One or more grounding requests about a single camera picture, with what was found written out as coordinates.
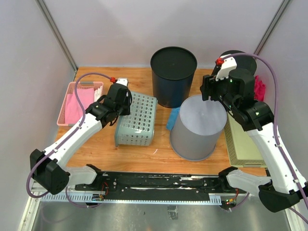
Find pale green plastic basket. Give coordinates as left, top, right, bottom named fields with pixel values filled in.
left=224, top=114, right=267, bottom=167

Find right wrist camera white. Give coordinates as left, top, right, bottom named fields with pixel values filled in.
left=214, top=55, right=237, bottom=81

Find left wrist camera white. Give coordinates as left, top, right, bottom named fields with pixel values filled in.
left=116, top=78, right=128, bottom=87

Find teal plastic basket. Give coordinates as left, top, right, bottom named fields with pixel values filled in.
left=115, top=92, right=157, bottom=147

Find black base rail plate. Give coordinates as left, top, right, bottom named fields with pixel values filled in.
left=75, top=171, right=236, bottom=198

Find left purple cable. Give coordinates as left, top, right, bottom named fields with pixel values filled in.
left=26, top=72, right=117, bottom=208

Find dark blue plastic bin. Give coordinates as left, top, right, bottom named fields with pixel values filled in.
left=150, top=46, right=197, bottom=108

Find right aluminium frame post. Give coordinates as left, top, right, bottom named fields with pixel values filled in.
left=254, top=0, right=293, bottom=55

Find pink plastic basket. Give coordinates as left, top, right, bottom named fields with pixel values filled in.
left=57, top=81, right=103, bottom=127

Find magenta cloth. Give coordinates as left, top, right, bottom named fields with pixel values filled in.
left=254, top=75, right=266, bottom=101

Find blue patterned cloth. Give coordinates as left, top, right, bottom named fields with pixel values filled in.
left=166, top=107, right=180, bottom=131

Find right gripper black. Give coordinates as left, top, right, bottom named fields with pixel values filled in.
left=200, top=72, right=238, bottom=111

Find pink cloth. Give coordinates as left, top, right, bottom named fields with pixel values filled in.
left=64, top=87, right=95, bottom=123

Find grey plastic bin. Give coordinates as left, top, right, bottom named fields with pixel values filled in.
left=169, top=95, right=227, bottom=161

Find left aluminium frame post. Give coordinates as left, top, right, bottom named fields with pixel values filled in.
left=35, top=0, right=78, bottom=73

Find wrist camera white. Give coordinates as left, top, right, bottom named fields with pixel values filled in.
left=116, top=78, right=128, bottom=87
left=214, top=55, right=237, bottom=81

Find grey cable duct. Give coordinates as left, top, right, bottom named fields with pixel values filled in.
left=41, top=192, right=222, bottom=205

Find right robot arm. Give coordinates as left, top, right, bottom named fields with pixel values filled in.
left=200, top=68, right=308, bottom=213

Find aluminium frame post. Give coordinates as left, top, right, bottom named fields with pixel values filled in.
left=254, top=0, right=293, bottom=55
left=35, top=0, right=78, bottom=73

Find white glove in basket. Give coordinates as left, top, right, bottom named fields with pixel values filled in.
left=94, top=87, right=103, bottom=101

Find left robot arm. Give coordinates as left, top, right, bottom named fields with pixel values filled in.
left=30, top=79, right=132, bottom=195

